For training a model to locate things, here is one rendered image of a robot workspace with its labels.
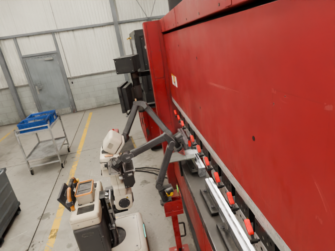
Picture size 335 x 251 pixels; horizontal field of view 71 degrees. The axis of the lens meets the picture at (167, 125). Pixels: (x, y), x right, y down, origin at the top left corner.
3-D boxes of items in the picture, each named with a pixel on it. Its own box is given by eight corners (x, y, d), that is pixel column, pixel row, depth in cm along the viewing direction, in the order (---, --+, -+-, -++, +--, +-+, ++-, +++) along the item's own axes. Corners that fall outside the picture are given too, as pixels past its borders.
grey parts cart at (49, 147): (42, 156, 534) (27, 117, 501) (72, 150, 545) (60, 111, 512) (29, 176, 451) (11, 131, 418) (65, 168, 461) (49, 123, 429)
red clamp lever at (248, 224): (243, 219, 101) (251, 244, 96) (252, 217, 102) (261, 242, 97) (242, 220, 103) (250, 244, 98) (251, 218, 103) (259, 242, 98)
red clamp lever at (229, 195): (226, 191, 120) (232, 211, 115) (233, 190, 120) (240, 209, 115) (225, 192, 121) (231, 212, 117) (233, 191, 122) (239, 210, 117)
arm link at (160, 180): (168, 137, 198) (169, 140, 187) (175, 139, 198) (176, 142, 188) (154, 184, 204) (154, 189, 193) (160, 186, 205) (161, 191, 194)
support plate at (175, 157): (165, 155, 239) (165, 154, 239) (191, 150, 242) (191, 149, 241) (168, 163, 223) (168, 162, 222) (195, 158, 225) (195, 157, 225)
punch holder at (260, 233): (254, 245, 105) (253, 215, 100) (271, 241, 106) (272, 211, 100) (272, 276, 91) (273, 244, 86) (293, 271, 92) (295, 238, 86)
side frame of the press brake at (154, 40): (167, 182, 368) (141, 24, 289) (220, 171, 376) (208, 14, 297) (170, 191, 345) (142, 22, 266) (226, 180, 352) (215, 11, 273)
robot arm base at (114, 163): (110, 160, 198) (110, 166, 186) (116, 153, 197) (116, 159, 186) (118, 165, 201) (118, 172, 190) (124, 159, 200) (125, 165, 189)
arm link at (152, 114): (141, 105, 235) (139, 104, 225) (145, 101, 235) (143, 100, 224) (169, 138, 233) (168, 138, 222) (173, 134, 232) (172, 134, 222)
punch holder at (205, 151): (203, 161, 180) (201, 142, 174) (214, 159, 181) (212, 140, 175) (209, 171, 166) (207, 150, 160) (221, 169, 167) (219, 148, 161)
